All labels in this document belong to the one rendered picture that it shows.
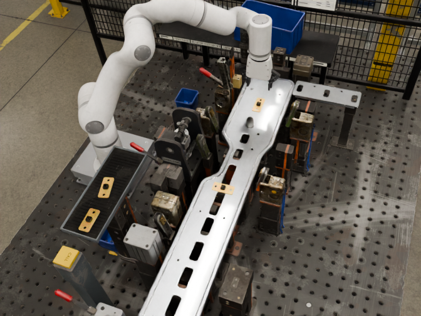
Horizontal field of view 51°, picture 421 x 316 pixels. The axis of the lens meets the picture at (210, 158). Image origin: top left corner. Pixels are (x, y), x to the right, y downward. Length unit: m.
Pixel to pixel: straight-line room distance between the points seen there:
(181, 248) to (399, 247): 0.91
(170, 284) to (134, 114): 1.17
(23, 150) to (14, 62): 1.09
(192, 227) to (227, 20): 0.74
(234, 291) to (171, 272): 0.23
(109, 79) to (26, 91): 2.33
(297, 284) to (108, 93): 1.03
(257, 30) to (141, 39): 0.43
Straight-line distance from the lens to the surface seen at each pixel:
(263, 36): 1.69
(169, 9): 1.54
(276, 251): 1.89
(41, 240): 2.11
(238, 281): 1.47
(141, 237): 1.49
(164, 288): 1.52
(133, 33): 1.56
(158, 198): 1.59
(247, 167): 1.74
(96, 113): 1.74
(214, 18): 1.59
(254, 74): 1.82
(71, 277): 1.52
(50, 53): 4.29
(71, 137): 3.44
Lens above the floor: 2.38
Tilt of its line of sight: 51 degrees down
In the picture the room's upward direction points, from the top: 7 degrees counter-clockwise
